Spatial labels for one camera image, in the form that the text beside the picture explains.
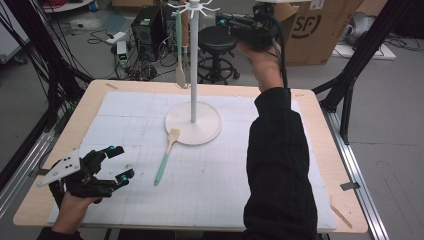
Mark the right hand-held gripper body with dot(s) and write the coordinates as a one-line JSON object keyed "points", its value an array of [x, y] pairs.
{"points": [[253, 30]]}

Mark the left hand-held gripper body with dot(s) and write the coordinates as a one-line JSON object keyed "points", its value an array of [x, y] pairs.
{"points": [[85, 183]]}

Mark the white hook rack stand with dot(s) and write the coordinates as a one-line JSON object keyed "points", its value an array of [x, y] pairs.
{"points": [[200, 126]]}

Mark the person's left hand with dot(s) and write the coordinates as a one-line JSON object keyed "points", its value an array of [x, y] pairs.
{"points": [[71, 213]]}

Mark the person's right hand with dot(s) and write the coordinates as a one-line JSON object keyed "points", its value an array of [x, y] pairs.
{"points": [[266, 66]]}

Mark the black round stool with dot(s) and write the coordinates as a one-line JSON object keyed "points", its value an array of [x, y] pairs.
{"points": [[216, 38]]}

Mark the printed cardboard box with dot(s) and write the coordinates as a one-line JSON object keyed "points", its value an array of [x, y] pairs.
{"points": [[310, 33]]}

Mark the white grid mat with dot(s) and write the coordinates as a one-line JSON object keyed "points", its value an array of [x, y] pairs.
{"points": [[200, 193]]}

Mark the black computer tower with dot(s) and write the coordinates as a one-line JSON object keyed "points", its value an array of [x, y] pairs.
{"points": [[148, 30]]}

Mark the small white green device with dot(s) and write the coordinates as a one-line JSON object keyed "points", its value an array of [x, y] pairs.
{"points": [[122, 51]]}

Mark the white power strip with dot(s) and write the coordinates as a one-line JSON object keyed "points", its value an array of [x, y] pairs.
{"points": [[116, 37]]}

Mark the grey tape strip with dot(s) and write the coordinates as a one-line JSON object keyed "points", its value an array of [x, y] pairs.
{"points": [[350, 186]]}

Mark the aluminium rail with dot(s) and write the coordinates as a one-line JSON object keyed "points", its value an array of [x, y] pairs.
{"points": [[23, 173], [360, 180]]}

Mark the black metal frame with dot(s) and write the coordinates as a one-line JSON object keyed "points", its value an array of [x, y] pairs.
{"points": [[353, 73], [50, 66]]}

